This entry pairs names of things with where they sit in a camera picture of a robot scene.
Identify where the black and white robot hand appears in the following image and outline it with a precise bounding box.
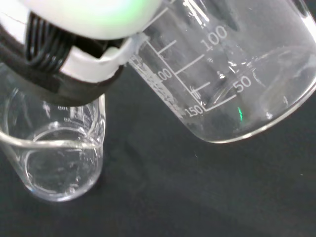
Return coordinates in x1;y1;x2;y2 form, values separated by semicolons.
0;0;165;107

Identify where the small clear glass beaker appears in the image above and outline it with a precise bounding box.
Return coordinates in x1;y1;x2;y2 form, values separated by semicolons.
0;62;107;202

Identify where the black bench cloth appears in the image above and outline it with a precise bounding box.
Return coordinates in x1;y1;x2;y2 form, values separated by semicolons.
0;64;316;237

